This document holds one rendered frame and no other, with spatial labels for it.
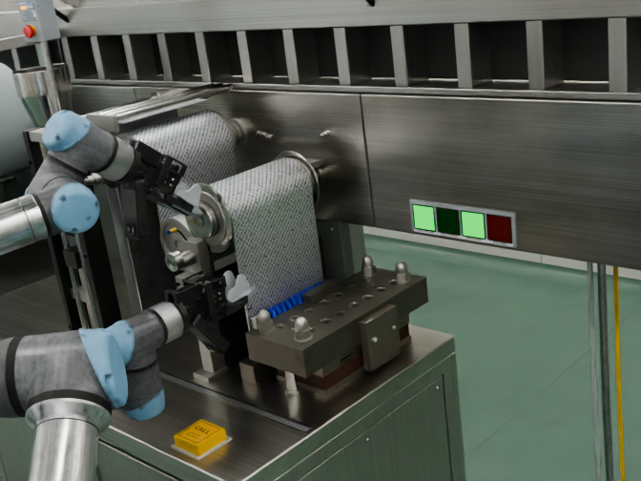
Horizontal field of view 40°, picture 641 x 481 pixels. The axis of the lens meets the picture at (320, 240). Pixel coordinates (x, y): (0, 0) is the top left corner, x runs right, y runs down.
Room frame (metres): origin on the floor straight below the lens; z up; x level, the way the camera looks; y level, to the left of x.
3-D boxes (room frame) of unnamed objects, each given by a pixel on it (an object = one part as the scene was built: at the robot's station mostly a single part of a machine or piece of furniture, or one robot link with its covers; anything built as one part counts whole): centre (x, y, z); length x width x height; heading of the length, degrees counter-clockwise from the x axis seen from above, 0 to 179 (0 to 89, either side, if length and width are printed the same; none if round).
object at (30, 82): (2.31, 0.65, 1.50); 0.14 x 0.14 x 0.06
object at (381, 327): (1.66, -0.10, 0.96); 0.10 x 0.03 x 0.11; 135
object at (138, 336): (1.49, 0.37, 1.11); 0.11 x 0.08 x 0.09; 135
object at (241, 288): (1.67, 0.17, 1.11); 0.09 x 0.03 x 0.06; 134
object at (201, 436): (1.45, 0.27, 0.91); 0.07 x 0.07 x 0.02; 45
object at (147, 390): (1.50, 0.38, 1.01); 0.11 x 0.08 x 0.11; 88
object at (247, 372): (1.78, 0.09, 0.92); 0.28 x 0.04 x 0.04; 135
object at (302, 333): (1.57, 0.06, 1.05); 0.04 x 0.04 x 0.04
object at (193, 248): (1.73, 0.27, 1.05); 0.06 x 0.05 x 0.31; 135
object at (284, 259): (1.78, 0.09, 1.11); 0.23 x 0.01 x 0.18; 135
